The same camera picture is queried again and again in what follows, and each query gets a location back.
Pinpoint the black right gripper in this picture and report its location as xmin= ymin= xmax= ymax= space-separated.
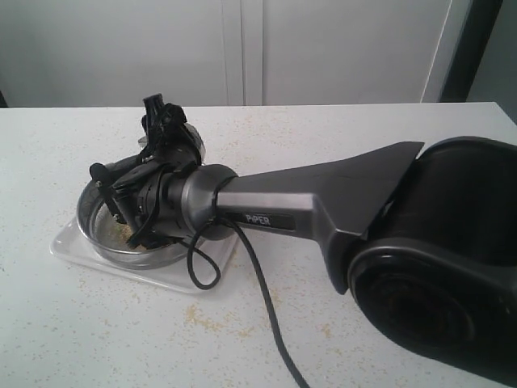
xmin=89 ymin=93 xmax=194 ymax=243

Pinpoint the round steel mesh sieve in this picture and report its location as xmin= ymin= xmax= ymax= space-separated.
xmin=75 ymin=161 xmax=227 ymax=270

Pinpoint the stainless steel cup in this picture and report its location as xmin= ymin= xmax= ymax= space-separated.
xmin=143 ymin=123 xmax=206 ymax=166

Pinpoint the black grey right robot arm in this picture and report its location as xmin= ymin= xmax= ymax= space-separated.
xmin=82 ymin=95 xmax=516 ymax=386

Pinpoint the pile of beige sand grains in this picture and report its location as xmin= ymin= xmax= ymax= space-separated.
xmin=103 ymin=222 xmax=171 ymax=251

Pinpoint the white cabinet with doors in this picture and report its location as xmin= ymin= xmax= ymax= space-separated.
xmin=1 ymin=1 xmax=473 ymax=108

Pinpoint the white rectangular plastic tray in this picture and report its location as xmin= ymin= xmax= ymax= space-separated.
xmin=50 ymin=216 xmax=237 ymax=293

